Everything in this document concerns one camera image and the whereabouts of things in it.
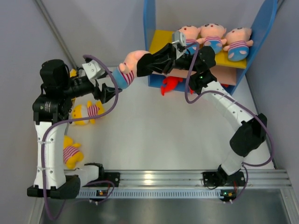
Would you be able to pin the yellow duck plush near rail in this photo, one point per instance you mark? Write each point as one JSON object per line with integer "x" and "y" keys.
{"x": 71, "y": 153}

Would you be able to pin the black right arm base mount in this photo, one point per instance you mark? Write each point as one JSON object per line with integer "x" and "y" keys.
{"x": 219, "y": 178}

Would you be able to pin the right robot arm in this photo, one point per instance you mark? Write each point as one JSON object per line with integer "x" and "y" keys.
{"x": 250, "y": 128}

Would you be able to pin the aluminium rail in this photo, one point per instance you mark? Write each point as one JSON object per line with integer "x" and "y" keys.
{"x": 193, "y": 179}

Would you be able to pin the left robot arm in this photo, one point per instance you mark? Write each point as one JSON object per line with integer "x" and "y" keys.
{"x": 51, "y": 117}

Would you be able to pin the yellow duck plush in corner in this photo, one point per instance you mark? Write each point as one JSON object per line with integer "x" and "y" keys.
{"x": 73, "y": 73}

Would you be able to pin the boy doll striped shirt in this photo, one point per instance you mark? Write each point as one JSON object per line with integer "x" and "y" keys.
{"x": 212, "y": 34}

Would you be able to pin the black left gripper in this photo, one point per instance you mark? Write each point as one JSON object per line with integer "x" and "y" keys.
{"x": 107, "y": 92}

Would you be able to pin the metal corner post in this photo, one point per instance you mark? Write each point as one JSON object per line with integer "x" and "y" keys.
{"x": 42, "y": 8}

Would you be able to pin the blue yellow toy shelf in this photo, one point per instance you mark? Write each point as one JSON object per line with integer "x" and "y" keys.
{"x": 231, "y": 64}

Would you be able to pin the perforated grey cable duct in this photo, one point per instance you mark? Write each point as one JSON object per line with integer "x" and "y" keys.
{"x": 155, "y": 193}

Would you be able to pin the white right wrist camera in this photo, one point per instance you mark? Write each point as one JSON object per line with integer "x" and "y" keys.
{"x": 178, "y": 38}

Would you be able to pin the yellow duck plush striped shirt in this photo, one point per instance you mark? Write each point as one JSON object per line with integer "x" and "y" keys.
{"x": 89, "y": 110}

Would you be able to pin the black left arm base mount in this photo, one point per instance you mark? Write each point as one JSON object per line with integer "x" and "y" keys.
{"x": 109, "y": 178}

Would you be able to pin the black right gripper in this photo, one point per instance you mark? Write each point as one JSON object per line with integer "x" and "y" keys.
{"x": 164, "y": 61}

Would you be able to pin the red shark plush toy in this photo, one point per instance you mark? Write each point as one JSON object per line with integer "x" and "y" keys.
{"x": 169, "y": 84}

